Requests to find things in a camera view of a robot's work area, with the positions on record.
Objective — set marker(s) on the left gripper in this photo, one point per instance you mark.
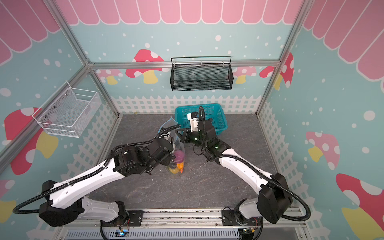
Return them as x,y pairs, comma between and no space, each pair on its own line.
167,161

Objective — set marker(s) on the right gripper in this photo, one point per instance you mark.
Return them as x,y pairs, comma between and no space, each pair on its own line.
186,135

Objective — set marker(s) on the purple onion toy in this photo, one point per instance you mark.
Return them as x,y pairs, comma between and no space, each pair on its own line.
179,156

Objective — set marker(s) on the clear zip top bag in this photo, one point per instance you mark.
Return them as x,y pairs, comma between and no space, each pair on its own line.
177,145

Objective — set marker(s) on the teal plastic basket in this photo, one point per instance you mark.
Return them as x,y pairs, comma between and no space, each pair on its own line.
212,111

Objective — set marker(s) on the orange carrot toy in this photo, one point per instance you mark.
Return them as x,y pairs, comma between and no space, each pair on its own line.
180,166

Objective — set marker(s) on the yellow potato toy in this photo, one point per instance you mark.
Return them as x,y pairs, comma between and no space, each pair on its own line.
174,170

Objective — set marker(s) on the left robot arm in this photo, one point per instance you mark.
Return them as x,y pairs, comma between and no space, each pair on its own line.
61,203

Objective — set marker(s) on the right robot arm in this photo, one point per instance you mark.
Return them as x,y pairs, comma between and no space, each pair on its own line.
274,198

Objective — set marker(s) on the black mesh wall basket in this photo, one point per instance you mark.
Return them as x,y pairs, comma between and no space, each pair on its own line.
210,73

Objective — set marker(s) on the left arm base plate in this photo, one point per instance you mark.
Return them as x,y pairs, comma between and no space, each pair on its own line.
131,218

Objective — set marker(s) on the aluminium front rail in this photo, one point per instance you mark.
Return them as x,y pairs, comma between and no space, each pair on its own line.
186,218

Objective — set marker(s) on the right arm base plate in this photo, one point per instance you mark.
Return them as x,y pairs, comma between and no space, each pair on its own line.
232,218

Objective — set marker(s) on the white wire wall basket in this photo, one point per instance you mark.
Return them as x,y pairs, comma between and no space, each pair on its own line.
69,112

